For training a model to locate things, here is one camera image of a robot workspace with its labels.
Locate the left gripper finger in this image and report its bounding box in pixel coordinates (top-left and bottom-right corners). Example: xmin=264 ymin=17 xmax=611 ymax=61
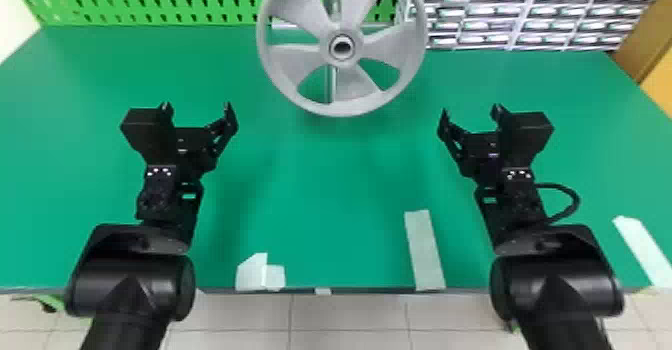
xmin=158 ymin=101 xmax=178 ymax=131
xmin=206 ymin=101 xmax=240 ymax=157

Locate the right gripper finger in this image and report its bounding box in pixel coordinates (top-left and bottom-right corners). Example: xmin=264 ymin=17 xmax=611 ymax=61
xmin=436 ymin=107 xmax=470 ymax=159
xmin=490 ymin=103 xmax=507 ymax=133

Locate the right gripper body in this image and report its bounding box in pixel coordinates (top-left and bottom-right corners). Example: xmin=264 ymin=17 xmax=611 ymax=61
xmin=458 ymin=130 xmax=504 ymax=188

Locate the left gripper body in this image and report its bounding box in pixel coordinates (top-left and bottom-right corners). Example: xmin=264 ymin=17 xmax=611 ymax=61
xmin=175 ymin=125 xmax=219 ymax=186

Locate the grey wheel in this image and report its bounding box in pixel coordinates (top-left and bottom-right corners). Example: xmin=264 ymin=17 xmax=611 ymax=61
xmin=255 ymin=0 xmax=430 ymax=119

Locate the white drawer cabinet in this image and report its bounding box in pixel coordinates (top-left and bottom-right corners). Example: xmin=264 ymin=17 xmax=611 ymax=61
xmin=398 ymin=0 xmax=672 ymax=53

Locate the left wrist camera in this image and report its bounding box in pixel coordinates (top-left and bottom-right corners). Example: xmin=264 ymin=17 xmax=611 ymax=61
xmin=119 ymin=107 xmax=178 ymax=165

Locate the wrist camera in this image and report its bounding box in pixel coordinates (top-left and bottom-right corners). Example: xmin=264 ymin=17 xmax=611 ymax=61
xmin=495 ymin=111 xmax=556 ymax=169
xmin=119 ymin=107 xmax=178 ymax=165

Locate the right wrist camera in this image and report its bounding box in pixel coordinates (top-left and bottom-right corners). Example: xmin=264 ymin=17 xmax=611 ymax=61
xmin=495 ymin=111 xmax=556 ymax=169

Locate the black cable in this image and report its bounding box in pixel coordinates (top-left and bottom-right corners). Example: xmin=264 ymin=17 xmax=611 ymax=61
xmin=535 ymin=182 xmax=582 ymax=225

